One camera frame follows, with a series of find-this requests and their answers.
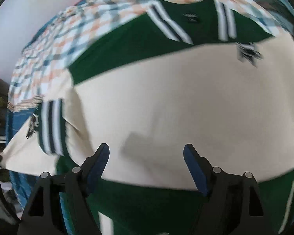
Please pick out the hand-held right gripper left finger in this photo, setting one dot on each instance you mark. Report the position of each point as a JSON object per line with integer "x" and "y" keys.
{"x": 97, "y": 166}

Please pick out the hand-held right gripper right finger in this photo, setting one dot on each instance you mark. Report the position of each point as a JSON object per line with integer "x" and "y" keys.
{"x": 195, "y": 167}

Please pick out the green and cream varsity jacket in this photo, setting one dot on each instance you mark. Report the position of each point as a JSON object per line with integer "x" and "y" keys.
{"x": 161, "y": 102}

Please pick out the plaid and blue striped bedsheet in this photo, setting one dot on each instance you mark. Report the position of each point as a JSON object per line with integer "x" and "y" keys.
{"x": 88, "y": 24}

